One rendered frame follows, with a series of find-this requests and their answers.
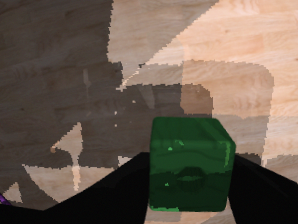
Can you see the thin wooden stick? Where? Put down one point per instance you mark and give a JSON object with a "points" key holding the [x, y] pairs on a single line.
{"points": [[4, 200]]}

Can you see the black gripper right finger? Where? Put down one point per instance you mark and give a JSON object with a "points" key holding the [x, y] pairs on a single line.
{"points": [[260, 196]]}

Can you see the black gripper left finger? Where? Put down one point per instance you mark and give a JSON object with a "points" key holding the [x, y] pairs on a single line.
{"points": [[122, 197]]}

